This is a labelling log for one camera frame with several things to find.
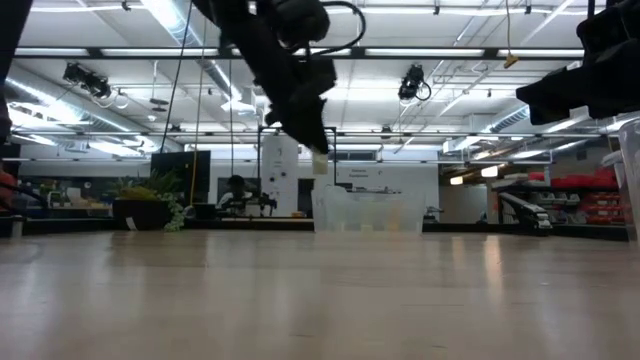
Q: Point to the black aluminium table frame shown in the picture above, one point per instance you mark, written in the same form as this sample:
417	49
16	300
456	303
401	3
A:
250	225

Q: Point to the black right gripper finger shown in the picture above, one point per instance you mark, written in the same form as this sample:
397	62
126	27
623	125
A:
555	95
615	35

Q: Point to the white pillar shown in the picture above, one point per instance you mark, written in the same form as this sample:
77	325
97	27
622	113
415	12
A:
280	175

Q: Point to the clear plastic bin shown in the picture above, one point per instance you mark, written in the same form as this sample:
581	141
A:
415	215
631	170

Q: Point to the black metal bracket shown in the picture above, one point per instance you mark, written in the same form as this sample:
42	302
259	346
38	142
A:
525	215

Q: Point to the person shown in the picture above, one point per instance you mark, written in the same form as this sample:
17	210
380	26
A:
236	182

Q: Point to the black ceiling device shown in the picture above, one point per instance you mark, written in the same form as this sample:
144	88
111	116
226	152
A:
85	79

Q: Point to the black beam with light strips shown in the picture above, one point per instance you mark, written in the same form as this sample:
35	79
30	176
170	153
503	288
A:
491	52

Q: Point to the shelf with red bins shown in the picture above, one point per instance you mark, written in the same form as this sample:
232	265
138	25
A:
595	180

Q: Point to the red object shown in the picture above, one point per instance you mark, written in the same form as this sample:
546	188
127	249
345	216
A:
6	187

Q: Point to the black monitor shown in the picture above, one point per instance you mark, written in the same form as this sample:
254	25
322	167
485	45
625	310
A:
175	162

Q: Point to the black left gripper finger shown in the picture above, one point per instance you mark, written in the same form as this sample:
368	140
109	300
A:
317	120
295	122

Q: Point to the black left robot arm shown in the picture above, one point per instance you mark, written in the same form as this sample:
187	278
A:
250	30

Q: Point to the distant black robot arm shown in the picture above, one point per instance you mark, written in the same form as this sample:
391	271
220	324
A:
267	202

